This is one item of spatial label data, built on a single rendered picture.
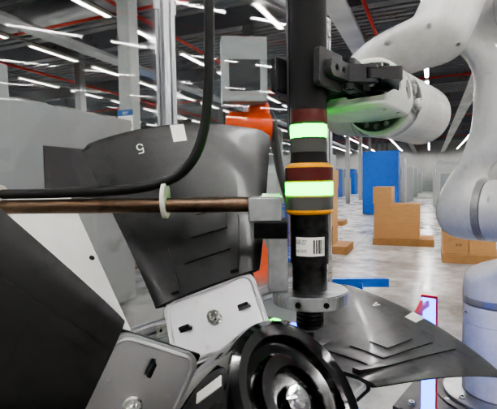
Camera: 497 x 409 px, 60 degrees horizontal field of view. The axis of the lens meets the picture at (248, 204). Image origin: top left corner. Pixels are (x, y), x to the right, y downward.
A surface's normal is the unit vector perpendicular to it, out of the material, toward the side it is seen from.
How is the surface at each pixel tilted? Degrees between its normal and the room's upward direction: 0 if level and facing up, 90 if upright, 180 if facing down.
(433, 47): 132
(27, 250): 76
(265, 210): 90
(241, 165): 43
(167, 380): 94
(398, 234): 90
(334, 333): 5
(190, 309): 53
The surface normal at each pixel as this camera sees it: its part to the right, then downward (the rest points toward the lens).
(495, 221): -0.72, 0.29
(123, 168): 0.00, -0.53
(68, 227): 0.58, -0.63
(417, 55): -0.22, 0.81
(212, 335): -0.22, -0.55
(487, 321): -0.71, 0.05
